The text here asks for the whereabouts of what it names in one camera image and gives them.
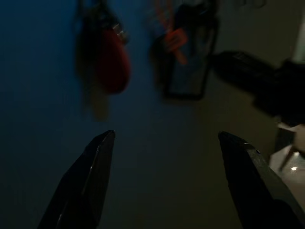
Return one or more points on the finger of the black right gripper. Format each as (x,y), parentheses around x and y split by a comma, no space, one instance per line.
(243,66)

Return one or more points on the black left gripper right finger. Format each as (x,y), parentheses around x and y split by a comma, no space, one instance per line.
(257,190)

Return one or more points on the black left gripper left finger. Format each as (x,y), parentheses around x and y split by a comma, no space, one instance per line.
(83,190)

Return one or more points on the keys with teal plush toy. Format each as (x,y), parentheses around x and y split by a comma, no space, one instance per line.
(112,64)

